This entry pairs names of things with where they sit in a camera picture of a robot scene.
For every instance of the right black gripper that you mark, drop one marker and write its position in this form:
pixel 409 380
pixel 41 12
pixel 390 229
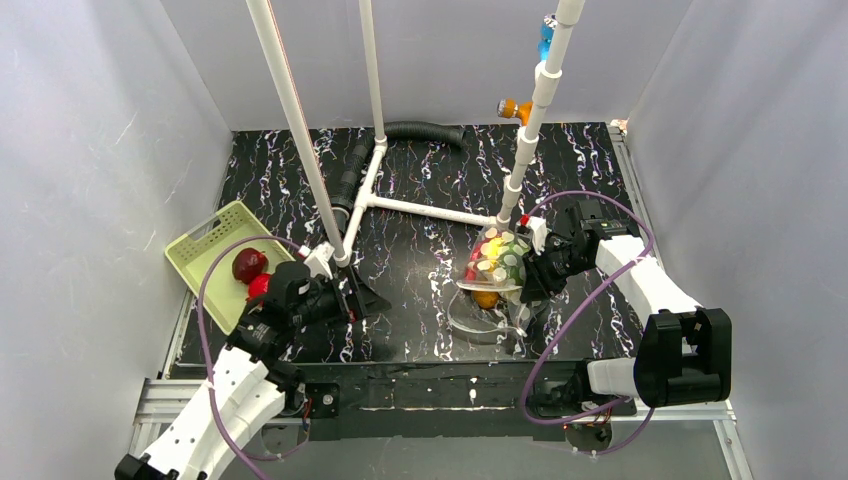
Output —
pixel 533 273

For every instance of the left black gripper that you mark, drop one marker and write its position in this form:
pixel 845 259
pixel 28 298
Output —
pixel 348 298

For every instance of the clear polka dot zip bag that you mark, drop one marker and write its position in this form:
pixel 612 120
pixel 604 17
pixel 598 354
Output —
pixel 495 264

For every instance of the orange fake fruit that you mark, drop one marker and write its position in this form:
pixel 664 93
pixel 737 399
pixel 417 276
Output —
pixel 486 300

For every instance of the red fake apple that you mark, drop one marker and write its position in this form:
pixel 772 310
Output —
pixel 258 286

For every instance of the dark red fake fruit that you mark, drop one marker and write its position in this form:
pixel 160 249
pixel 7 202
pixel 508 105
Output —
pixel 248 264

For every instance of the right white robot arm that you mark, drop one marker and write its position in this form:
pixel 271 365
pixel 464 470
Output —
pixel 685 353

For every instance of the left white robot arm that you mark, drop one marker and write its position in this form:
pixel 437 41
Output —
pixel 250 382

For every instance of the orange clamp knob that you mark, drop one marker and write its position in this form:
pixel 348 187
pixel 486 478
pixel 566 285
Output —
pixel 511 109

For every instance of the blue clamp knob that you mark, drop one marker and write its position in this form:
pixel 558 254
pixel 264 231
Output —
pixel 547 30

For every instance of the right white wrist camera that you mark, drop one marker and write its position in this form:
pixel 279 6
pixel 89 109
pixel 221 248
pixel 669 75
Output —
pixel 534 231

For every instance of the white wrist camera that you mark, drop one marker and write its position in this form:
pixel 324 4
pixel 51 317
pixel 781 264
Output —
pixel 319 259
pixel 534 231

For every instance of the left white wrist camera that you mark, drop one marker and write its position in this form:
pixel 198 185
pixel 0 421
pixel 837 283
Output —
pixel 319 259

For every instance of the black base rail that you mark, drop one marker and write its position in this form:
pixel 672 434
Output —
pixel 420 400

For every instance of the white PVC pipe frame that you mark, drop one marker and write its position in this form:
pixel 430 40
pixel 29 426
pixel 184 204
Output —
pixel 342 214

